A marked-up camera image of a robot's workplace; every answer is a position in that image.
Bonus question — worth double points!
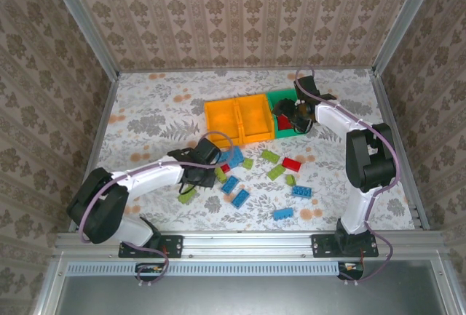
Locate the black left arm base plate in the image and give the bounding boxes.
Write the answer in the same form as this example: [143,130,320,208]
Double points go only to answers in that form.
[118,234,183,259]

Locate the aluminium right side rail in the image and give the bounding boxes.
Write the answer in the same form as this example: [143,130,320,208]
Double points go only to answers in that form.
[371,69,431,231]

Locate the floral patterned table cover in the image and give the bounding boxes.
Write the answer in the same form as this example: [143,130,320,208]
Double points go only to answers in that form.
[78,70,416,232]

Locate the aluminium front frame rail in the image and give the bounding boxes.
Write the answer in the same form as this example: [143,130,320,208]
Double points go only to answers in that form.
[53,230,448,258]

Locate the grey metal lower panel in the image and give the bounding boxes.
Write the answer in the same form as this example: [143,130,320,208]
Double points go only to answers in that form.
[36,256,456,315]

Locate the green plastic bin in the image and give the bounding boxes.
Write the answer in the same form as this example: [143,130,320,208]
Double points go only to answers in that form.
[266,88,310,140]

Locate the aluminium left frame post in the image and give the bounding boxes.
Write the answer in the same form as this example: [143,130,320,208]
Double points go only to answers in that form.
[41,0,121,78]

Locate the large blue lego brick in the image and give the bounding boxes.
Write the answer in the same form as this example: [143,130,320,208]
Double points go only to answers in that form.
[221,146,245,167]

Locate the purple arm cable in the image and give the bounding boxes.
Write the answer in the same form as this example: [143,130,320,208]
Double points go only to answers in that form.
[293,65,403,286]
[78,131,236,289]

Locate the aluminium frame post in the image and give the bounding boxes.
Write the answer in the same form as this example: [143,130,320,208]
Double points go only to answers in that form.
[371,0,444,76]
[41,0,121,78]

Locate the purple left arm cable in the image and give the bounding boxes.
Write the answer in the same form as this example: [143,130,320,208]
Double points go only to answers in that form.
[78,131,236,289]

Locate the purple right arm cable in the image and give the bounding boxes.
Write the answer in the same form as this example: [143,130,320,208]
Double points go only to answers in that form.
[293,65,403,286]

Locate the aluminium right frame post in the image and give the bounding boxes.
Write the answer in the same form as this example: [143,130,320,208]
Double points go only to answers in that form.
[371,0,444,76]

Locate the slotted grey cable duct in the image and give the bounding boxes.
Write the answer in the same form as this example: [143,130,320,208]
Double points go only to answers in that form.
[67,260,365,277]

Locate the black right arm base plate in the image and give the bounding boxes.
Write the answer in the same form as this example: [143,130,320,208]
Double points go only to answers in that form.
[311,234,379,259]

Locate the aluminium left side rail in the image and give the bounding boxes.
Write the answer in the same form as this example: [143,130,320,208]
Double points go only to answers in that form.
[68,73,121,232]

